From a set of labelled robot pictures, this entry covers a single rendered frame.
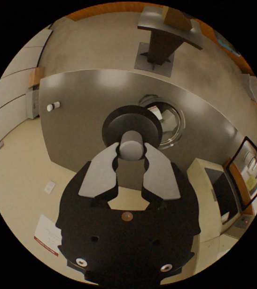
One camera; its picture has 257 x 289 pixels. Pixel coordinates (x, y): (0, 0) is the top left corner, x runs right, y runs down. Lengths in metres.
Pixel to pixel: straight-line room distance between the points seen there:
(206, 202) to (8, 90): 2.85
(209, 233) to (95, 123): 0.72
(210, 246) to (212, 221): 0.13
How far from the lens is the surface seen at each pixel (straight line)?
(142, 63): 1.38
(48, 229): 0.77
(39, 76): 2.38
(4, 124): 2.46
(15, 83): 2.51
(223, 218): 0.56
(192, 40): 0.57
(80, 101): 0.49
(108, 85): 0.43
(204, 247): 0.51
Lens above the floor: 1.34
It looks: 56 degrees down
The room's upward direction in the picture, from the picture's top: 167 degrees counter-clockwise
